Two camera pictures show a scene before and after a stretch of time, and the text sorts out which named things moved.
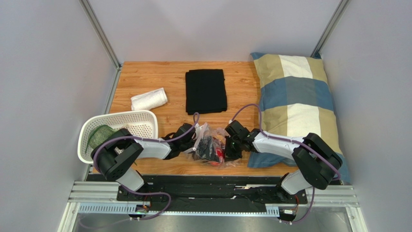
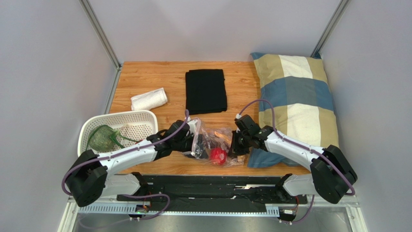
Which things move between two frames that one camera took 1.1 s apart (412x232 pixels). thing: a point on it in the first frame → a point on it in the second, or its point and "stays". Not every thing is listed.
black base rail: (236, 194) stays
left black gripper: (209, 152) → (199, 151)
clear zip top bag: (209, 148) stays
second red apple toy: (220, 153) stays
